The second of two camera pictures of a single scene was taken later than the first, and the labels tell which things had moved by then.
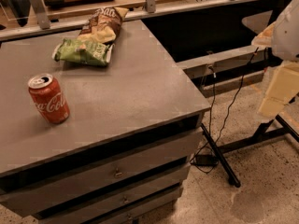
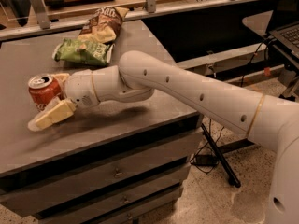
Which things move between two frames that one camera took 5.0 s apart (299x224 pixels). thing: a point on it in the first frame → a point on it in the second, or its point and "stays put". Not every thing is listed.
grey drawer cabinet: [122, 157] stays put
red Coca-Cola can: [49, 98] stays put
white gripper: [287, 35] → [79, 88]
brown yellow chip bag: [104, 25] stays put
